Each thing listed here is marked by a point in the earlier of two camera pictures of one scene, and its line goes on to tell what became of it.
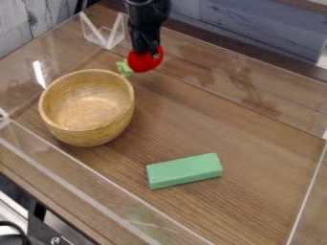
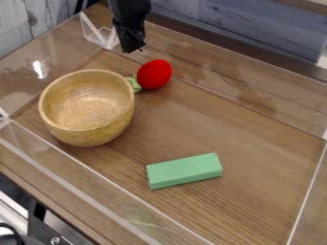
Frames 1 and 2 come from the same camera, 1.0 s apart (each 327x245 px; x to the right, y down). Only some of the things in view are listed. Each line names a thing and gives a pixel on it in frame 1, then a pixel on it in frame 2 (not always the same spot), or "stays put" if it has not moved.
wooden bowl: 86,106 stays put
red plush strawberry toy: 147,54 -> 154,76
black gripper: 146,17 -> 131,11
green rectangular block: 185,170 stays put
